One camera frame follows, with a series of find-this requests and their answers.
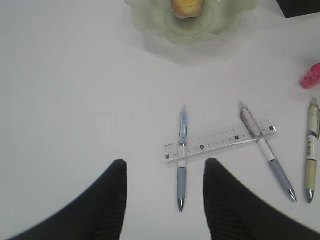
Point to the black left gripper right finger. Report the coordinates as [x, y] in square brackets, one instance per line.
[233, 212]

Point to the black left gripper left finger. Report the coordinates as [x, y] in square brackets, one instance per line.
[97, 214]

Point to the bread roll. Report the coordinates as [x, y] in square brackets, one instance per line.
[184, 9]

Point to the light blue click pen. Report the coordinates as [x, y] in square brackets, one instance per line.
[182, 163]

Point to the grey click pen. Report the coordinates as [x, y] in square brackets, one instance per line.
[267, 152]

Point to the beige click pen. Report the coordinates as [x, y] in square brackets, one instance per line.
[313, 134]

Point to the pale green wavy glass plate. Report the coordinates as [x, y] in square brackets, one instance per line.
[218, 17]

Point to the black mesh pen holder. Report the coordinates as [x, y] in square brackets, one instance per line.
[296, 8]

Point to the clear plastic ruler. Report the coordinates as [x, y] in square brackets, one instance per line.
[215, 140]

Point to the pink correction tape dispenser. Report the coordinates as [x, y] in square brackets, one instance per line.
[312, 78]

